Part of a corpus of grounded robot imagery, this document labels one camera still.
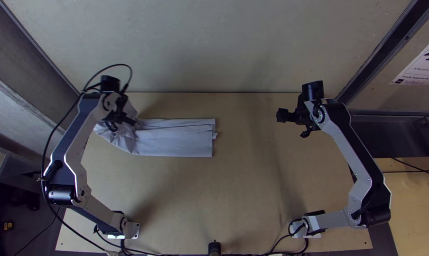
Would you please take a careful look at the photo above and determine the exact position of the black partition post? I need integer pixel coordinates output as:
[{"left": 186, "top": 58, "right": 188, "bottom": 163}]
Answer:
[{"left": 335, "top": 0, "right": 429, "bottom": 104}]

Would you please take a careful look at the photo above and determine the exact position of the white wall poster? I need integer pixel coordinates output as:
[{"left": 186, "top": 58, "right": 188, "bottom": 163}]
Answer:
[{"left": 390, "top": 31, "right": 429, "bottom": 88}]

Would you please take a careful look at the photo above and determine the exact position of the black cable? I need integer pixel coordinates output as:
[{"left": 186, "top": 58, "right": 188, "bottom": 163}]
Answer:
[
  {"left": 40, "top": 63, "right": 134, "bottom": 255},
  {"left": 264, "top": 219, "right": 309, "bottom": 256},
  {"left": 382, "top": 157, "right": 429, "bottom": 179}
]

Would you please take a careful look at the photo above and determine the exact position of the white t-shirt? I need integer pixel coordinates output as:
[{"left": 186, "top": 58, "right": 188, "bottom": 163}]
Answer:
[{"left": 93, "top": 101, "right": 219, "bottom": 158}]

